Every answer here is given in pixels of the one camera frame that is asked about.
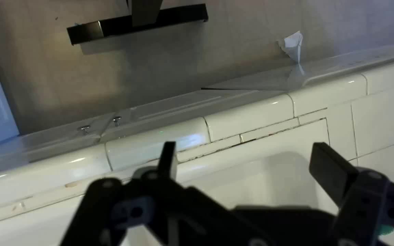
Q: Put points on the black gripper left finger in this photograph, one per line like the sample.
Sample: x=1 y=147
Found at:
x=115 y=210

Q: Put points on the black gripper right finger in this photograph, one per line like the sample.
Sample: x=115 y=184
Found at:
x=369 y=206

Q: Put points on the crumpled white paper scrap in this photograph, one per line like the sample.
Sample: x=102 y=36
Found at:
x=292 y=43

